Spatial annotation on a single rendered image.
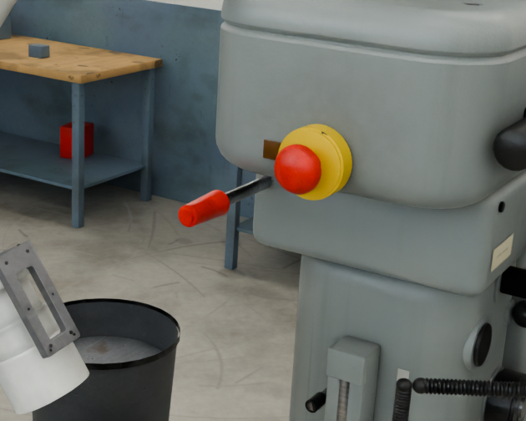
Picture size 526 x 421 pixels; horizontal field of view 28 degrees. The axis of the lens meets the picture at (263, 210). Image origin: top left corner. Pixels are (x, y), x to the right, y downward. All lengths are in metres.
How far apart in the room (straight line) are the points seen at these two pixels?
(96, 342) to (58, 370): 2.60
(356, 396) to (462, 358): 0.11
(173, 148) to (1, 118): 1.41
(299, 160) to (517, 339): 0.46
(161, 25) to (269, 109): 5.50
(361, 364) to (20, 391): 0.33
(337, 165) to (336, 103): 0.05
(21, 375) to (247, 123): 0.28
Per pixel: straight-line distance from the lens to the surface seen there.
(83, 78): 5.75
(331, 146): 0.83
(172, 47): 6.34
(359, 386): 1.02
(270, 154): 0.88
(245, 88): 0.89
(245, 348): 4.60
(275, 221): 1.01
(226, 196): 0.92
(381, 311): 1.03
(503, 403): 1.14
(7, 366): 0.85
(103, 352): 3.38
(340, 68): 0.84
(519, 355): 1.21
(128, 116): 6.61
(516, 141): 0.83
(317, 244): 0.99
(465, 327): 1.03
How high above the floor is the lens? 1.98
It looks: 18 degrees down
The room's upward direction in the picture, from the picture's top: 4 degrees clockwise
